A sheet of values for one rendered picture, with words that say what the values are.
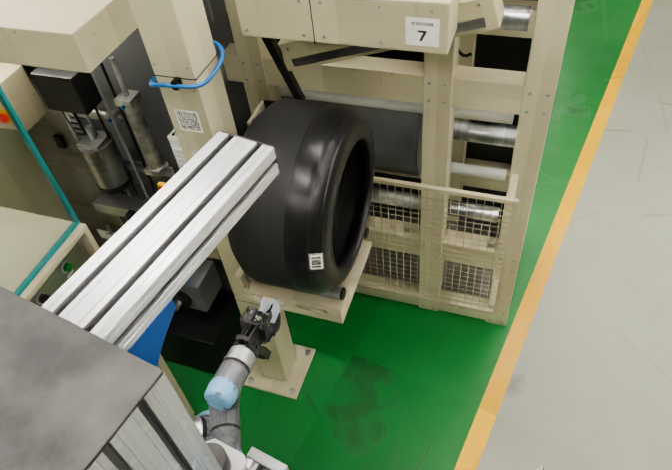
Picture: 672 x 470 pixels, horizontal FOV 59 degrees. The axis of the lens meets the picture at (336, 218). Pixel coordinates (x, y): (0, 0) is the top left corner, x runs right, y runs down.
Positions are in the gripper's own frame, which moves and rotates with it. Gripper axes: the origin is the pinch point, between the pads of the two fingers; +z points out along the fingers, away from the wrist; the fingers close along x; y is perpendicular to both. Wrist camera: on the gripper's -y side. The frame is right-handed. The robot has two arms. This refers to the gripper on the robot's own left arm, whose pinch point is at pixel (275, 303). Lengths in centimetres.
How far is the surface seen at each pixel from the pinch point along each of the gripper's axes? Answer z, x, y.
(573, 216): 181, -93, -89
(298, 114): 36, 3, 41
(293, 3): 46, 6, 69
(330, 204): 17.2, -12.1, 25.7
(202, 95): 23, 26, 51
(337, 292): 24.9, -9.5, -17.5
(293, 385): 43, 22, -107
